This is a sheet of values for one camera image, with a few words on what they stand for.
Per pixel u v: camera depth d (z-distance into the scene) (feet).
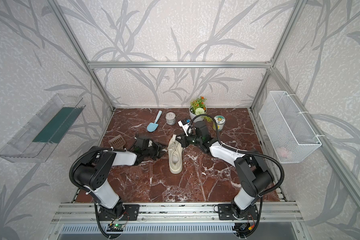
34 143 2.08
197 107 3.33
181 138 2.43
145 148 2.63
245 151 1.67
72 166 1.50
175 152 2.89
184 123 2.47
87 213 2.47
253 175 1.50
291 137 1.99
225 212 2.38
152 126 3.56
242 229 2.47
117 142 3.26
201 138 2.27
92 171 1.58
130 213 2.42
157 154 2.83
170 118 3.55
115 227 2.33
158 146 2.79
